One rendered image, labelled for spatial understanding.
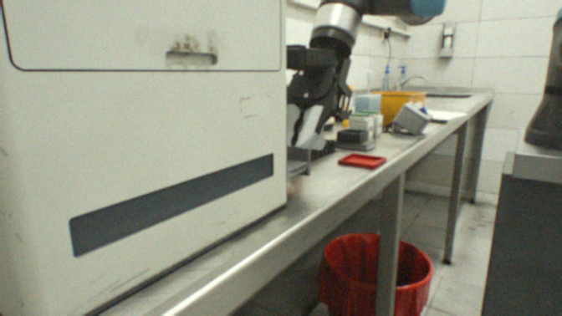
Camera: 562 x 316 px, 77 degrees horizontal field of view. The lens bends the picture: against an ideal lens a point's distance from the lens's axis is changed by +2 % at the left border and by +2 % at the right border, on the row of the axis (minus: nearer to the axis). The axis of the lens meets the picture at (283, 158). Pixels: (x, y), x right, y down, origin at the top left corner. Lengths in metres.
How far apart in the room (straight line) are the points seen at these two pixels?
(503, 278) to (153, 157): 0.64
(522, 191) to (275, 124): 0.46
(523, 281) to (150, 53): 0.68
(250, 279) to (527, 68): 2.92
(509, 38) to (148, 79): 2.98
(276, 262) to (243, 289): 0.05
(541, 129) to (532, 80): 2.38
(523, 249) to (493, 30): 2.53
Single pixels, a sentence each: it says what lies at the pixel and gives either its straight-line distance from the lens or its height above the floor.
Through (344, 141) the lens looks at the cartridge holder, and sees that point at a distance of 0.78.
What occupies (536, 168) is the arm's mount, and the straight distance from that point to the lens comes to 0.67.
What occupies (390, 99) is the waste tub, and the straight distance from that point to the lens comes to 1.09.
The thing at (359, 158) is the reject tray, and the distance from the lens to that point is 0.69.
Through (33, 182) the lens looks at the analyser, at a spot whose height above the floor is 0.98.
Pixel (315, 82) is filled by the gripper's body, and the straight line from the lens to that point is 0.54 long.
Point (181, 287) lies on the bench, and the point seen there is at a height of 0.88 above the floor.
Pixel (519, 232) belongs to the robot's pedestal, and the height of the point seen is 0.77.
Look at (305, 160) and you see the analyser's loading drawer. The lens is 0.50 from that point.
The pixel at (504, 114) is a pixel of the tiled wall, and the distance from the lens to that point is 3.15.
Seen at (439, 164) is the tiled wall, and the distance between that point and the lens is 3.26.
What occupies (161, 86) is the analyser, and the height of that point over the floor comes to 1.03.
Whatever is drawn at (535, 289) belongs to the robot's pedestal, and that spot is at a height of 0.68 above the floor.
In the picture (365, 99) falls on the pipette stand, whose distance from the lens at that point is 0.96.
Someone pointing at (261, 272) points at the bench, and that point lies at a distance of 0.35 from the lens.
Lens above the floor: 1.04
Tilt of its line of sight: 14 degrees down
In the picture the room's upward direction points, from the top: straight up
